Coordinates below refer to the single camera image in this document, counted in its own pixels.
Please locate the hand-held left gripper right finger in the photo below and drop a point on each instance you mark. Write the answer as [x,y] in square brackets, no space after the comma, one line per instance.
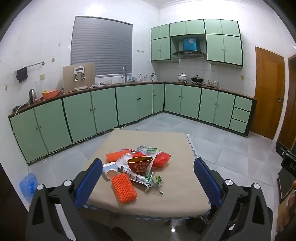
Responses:
[208,183]

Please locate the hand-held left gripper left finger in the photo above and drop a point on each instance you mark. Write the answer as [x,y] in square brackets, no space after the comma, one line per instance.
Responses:
[89,183]

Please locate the blue and white paper cup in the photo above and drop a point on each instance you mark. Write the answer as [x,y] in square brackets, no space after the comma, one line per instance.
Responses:
[109,171]

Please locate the orange foam net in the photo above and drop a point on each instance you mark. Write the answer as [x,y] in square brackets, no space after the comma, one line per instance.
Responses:
[124,188]
[118,155]

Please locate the trash bin with black bag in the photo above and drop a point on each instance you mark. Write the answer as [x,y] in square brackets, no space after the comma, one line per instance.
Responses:
[196,226]

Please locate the white wrapper with black end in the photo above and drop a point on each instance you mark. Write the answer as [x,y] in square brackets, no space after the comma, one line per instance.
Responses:
[136,178]

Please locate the small striped wrapper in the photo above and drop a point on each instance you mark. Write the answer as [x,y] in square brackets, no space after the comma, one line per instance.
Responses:
[128,150]

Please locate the leaf print green wrapper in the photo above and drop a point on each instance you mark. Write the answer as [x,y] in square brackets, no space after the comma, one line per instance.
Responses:
[156,183]

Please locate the red plastic bag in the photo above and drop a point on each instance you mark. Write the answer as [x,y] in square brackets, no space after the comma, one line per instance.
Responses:
[161,158]

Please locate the red paper bowl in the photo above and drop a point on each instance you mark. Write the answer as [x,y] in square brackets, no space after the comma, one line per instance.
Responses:
[140,165]

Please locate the grey and white wrapper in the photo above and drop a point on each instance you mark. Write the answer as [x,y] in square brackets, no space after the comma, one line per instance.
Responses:
[141,149]

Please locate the green and white wrapper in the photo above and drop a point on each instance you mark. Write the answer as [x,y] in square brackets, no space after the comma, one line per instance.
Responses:
[153,151]

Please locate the table with beige cloth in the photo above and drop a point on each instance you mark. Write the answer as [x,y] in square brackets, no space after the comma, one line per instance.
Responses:
[175,162]

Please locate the blue plastic bag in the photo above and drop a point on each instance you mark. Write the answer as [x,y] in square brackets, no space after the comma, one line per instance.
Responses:
[28,186]

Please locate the green drawer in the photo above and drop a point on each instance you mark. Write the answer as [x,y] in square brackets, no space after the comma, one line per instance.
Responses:
[238,126]
[241,115]
[243,103]

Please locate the green base cabinets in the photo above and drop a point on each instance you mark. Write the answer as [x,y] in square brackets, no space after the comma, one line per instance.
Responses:
[78,115]

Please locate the wooden door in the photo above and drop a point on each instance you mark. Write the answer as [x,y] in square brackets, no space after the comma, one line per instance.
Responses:
[268,92]

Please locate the orange basket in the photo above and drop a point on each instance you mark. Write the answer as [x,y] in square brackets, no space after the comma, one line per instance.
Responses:
[50,95]

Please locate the grey rag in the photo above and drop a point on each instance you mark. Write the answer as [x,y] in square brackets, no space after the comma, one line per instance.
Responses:
[98,85]

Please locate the clear plastic container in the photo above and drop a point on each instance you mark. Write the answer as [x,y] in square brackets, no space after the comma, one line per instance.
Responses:
[108,82]

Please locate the electric kettle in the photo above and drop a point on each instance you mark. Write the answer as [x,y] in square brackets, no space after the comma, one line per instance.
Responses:
[32,96]

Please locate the black wok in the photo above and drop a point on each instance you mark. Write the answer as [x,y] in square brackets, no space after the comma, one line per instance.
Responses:
[197,80]

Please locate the cardboard-wrapped water dispenser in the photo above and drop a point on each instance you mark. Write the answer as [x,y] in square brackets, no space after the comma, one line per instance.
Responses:
[69,78]

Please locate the white pot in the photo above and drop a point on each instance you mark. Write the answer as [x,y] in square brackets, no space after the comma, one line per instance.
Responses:
[182,77]

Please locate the blue plastic bottle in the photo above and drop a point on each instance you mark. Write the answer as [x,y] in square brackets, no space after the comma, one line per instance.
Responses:
[131,78]

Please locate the metal faucet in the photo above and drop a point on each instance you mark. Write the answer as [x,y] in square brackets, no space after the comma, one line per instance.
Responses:
[124,71]

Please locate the utensil holder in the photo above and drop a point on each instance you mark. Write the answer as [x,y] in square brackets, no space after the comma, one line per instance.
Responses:
[143,78]

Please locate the dark cloth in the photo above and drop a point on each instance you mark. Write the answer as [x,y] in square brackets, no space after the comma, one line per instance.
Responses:
[22,74]

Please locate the black range hood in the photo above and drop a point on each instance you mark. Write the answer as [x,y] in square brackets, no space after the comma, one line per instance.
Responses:
[189,54]

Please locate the metal towel bar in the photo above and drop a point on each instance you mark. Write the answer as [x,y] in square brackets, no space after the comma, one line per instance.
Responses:
[34,64]

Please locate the grey window blind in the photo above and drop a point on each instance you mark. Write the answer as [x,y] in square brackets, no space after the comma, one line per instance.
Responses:
[101,46]

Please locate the blue hood chimney cover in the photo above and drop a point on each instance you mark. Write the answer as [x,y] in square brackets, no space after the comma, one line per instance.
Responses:
[189,44]

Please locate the wooden doorway frame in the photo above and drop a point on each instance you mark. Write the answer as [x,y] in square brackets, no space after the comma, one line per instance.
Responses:
[292,104]

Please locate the beige wall hook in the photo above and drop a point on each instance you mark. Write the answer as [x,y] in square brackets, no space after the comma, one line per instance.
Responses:
[4,85]

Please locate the green wall cabinets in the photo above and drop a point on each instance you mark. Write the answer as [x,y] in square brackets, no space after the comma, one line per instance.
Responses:
[215,46]

